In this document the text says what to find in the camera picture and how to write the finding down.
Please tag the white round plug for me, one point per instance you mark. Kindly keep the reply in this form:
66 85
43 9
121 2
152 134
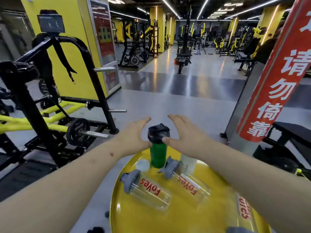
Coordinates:
142 165

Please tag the black plate-loaded machine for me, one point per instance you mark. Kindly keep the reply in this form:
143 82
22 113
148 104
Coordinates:
133 50

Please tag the grey mirror panel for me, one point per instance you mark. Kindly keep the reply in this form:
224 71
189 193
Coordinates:
240 106

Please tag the person's right hand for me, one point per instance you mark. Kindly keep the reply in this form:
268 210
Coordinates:
192 140

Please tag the white bottle cream cap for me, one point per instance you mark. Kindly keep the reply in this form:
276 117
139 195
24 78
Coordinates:
188 165

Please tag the black and yellow weight machine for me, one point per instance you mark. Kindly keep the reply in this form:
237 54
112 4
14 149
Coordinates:
24 99

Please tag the black padded bench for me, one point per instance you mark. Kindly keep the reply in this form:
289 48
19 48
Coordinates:
291 135

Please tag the black weight plate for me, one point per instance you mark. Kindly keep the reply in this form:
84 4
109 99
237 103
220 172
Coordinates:
76 132

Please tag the person's right forearm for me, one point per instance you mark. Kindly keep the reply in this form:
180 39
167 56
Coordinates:
262 189

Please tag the framed red poster panel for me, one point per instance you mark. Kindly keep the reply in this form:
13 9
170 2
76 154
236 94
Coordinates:
104 36

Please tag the person's left hand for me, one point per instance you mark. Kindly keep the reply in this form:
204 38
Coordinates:
131 138

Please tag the black bench machine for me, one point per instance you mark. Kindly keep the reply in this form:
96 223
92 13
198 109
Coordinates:
183 46

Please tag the yellow round table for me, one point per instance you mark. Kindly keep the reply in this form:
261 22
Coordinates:
194 215

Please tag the black glove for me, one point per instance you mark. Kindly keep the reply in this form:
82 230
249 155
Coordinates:
96 230

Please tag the black floor platform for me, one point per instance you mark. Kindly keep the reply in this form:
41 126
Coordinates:
24 179

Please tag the red and silver pole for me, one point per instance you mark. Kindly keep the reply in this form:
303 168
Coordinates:
274 89

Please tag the green shaker bottle black lid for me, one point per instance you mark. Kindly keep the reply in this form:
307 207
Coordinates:
158 155

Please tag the person's left forearm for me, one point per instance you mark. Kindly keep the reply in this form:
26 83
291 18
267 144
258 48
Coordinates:
60 191

